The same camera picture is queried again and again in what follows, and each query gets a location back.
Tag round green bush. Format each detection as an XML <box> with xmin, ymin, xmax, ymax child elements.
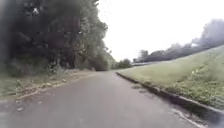
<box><xmin>116</xmin><ymin>58</ymin><xmax>134</xmax><ymax>70</ymax></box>

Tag grey asphalt road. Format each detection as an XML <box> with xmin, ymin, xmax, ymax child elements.
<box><xmin>0</xmin><ymin>69</ymin><xmax>214</xmax><ymax>128</ymax></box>

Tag grey stone kerb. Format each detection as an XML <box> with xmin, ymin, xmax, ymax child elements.
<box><xmin>115</xmin><ymin>71</ymin><xmax>224</xmax><ymax>123</ymax></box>

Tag wood of dark trees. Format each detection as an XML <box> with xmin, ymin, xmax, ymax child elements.
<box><xmin>0</xmin><ymin>0</ymin><xmax>118</xmax><ymax>78</ymax></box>

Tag grass slope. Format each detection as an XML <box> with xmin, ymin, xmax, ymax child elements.
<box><xmin>118</xmin><ymin>44</ymin><xmax>224</xmax><ymax>111</ymax></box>

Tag row of distant trees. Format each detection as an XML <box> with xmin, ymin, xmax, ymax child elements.
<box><xmin>133</xmin><ymin>18</ymin><xmax>224</xmax><ymax>64</ymax></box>

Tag grass verge with leaves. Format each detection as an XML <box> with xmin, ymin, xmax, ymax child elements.
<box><xmin>0</xmin><ymin>69</ymin><xmax>96</xmax><ymax>101</ymax></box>

